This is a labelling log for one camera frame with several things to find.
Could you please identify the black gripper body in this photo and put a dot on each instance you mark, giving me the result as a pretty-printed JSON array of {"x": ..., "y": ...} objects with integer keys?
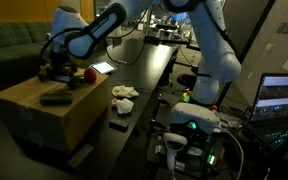
[{"x": 58, "y": 65}]

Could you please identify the brown plush toy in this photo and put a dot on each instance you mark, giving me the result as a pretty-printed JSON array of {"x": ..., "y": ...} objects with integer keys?
[{"x": 42, "y": 73}]

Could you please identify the black block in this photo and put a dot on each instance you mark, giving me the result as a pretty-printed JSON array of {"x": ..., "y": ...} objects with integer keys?
[
  {"x": 56, "y": 99},
  {"x": 119, "y": 125}
]

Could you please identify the white plastic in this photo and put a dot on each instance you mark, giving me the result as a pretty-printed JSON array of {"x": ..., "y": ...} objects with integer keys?
[{"x": 123, "y": 106}]

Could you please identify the white terry towel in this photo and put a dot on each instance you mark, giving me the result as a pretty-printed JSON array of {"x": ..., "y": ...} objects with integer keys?
[{"x": 123, "y": 91}]

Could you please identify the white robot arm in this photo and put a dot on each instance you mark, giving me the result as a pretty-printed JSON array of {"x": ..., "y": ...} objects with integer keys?
[{"x": 218, "y": 64}]

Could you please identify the cardboard box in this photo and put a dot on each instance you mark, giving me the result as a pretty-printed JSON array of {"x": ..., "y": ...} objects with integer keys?
[{"x": 59, "y": 127}]

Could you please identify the white tablet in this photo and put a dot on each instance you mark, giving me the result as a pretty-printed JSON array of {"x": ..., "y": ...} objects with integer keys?
[{"x": 103, "y": 67}]

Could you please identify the plaid green sofa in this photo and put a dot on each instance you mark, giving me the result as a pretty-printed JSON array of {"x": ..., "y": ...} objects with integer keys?
[{"x": 20, "y": 46}]

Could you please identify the white VR headset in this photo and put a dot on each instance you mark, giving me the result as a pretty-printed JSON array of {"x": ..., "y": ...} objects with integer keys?
[{"x": 206, "y": 119}]

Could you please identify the white VR controller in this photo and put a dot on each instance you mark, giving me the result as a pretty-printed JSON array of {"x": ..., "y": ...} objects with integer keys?
[{"x": 174, "y": 143}]

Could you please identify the black tripod pole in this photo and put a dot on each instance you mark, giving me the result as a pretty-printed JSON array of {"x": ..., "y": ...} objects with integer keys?
[{"x": 244, "y": 19}]

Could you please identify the open laptop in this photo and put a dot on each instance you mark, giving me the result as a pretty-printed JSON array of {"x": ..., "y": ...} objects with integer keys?
[{"x": 269, "y": 115}]

